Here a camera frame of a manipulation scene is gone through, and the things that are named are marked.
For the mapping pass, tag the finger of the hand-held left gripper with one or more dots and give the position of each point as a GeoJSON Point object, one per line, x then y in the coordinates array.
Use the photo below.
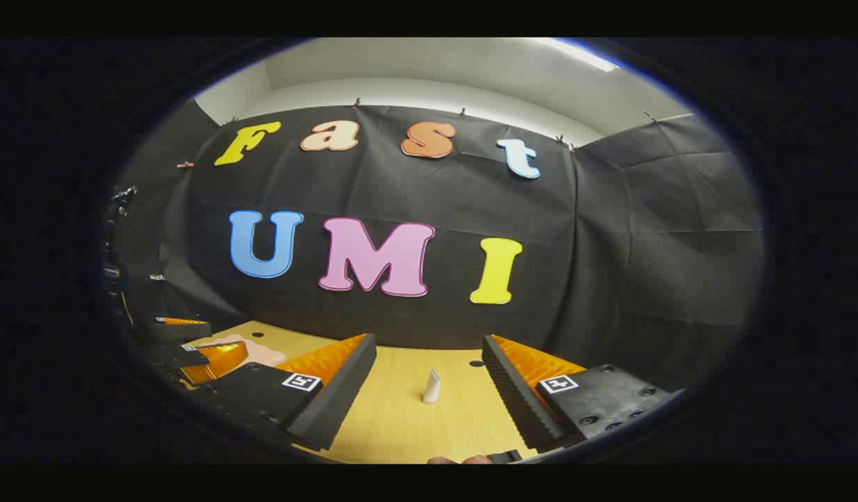
{"type": "Point", "coordinates": [178, 331]}
{"type": "Point", "coordinates": [220, 359]}

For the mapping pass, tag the black equipment stand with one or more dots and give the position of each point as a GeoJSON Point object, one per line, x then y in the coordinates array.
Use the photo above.
{"type": "Point", "coordinates": [115, 209]}

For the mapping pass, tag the black backdrop cloth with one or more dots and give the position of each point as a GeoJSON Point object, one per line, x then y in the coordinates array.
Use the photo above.
{"type": "Point", "coordinates": [610, 244]}

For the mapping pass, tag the white squeeze tube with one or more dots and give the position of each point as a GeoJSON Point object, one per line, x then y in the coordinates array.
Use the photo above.
{"type": "Point", "coordinates": [431, 388]}

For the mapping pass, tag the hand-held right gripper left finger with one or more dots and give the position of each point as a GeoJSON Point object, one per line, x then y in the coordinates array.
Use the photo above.
{"type": "Point", "coordinates": [338, 401]}

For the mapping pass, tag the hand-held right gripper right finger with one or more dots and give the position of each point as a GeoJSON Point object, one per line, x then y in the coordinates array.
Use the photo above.
{"type": "Point", "coordinates": [516, 397]}

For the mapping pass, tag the pink suitcase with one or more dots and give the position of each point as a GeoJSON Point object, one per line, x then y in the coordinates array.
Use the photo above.
{"type": "Point", "coordinates": [261, 352]}

